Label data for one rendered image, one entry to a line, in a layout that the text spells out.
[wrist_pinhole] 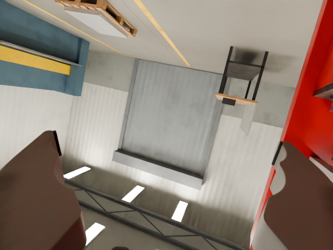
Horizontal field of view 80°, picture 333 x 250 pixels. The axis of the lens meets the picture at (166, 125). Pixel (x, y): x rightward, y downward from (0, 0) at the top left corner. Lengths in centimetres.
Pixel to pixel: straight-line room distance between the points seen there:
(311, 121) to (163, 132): 600
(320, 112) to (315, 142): 23
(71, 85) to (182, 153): 434
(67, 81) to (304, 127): 647
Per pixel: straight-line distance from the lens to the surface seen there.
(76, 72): 697
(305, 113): 197
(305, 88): 198
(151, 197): 833
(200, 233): 696
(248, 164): 740
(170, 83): 740
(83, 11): 363
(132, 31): 430
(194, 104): 716
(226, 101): 414
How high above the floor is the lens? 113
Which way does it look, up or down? 8 degrees up
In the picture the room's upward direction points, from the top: 167 degrees counter-clockwise
